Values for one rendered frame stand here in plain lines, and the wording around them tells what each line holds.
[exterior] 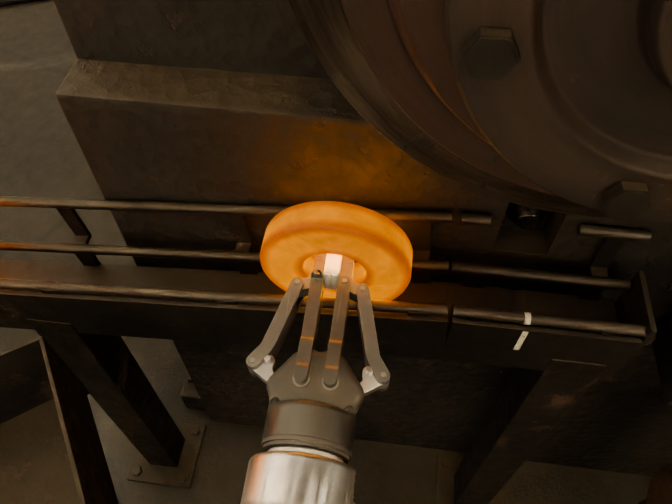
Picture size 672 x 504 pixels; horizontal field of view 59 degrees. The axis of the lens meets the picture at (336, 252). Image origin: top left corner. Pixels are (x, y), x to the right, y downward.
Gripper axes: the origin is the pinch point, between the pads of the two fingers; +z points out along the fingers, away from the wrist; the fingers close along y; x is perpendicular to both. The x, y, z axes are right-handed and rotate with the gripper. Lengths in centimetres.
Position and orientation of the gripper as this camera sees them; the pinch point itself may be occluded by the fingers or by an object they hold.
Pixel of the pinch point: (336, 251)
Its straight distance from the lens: 58.8
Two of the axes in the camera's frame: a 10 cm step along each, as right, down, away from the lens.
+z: 1.2, -8.3, 5.4
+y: 9.9, 1.0, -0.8
